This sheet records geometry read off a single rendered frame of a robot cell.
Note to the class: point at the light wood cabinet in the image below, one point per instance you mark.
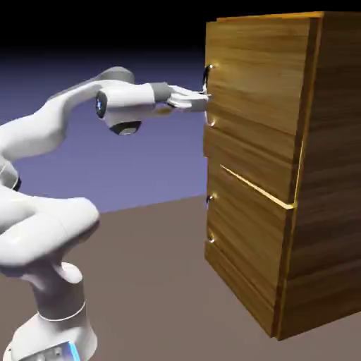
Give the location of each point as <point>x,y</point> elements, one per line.
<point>324,169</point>

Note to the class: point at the short wooden cabinet door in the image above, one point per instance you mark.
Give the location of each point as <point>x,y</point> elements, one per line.
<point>248,239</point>

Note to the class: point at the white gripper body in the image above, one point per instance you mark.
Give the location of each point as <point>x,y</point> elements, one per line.
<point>188,98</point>

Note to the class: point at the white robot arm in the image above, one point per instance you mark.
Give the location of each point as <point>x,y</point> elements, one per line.
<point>36,225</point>

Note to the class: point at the tall wooden cabinet door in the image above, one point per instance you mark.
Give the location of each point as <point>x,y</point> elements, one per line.
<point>253,98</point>

